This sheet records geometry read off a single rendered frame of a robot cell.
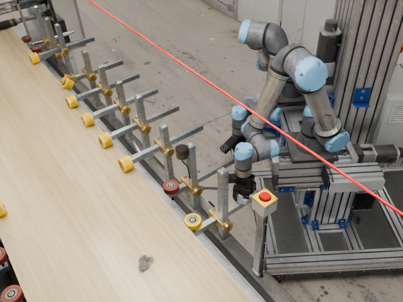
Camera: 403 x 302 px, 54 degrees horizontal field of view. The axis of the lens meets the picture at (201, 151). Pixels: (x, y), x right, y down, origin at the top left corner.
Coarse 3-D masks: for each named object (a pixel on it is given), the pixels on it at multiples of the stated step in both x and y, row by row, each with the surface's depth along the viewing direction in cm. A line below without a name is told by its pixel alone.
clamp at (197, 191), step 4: (184, 180) 208; (188, 184) 206; (188, 188) 207; (192, 188) 204; (196, 188) 204; (200, 188) 205; (192, 192) 204; (196, 192) 203; (200, 192) 206; (196, 196) 205
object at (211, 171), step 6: (222, 162) 219; (228, 162) 219; (210, 168) 216; (216, 168) 215; (198, 174) 213; (204, 174) 212; (210, 174) 215; (198, 180) 211; (180, 186) 207; (186, 186) 207; (180, 192) 207
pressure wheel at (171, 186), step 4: (168, 180) 204; (172, 180) 204; (164, 184) 202; (168, 184) 202; (172, 184) 202; (176, 184) 202; (164, 188) 200; (168, 188) 200; (172, 188) 199; (176, 188) 200; (168, 192) 200; (172, 192) 200; (176, 192) 201
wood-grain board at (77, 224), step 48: (0, 48) 328; (0, 96) 272; (48, 96) 270; (0, 144) 233; (48, 144) 231; (96, 144) 229; (0, 192) 204; (48, 192) 202; (96, 192) 201; (144, 192) 199; (48, 240) 180; (96, 240) 178; (144, 240) 177; (192, 240) 176; (48, 288) 162; (96, 288) 161; (144, 288) 160; (192, 288) 159; (240, 288) 158
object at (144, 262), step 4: (144, 256) 170; (148, 256) 171; (152, 256) 170; (140, 260) 168; (144, 260) 168; (148, 260) 168; (152, 260) 169; (140, 264) 166; (144, 264) 167; (148, 264) 167; (140, 268) 166; (144, 268) 165; (148, 268) 166
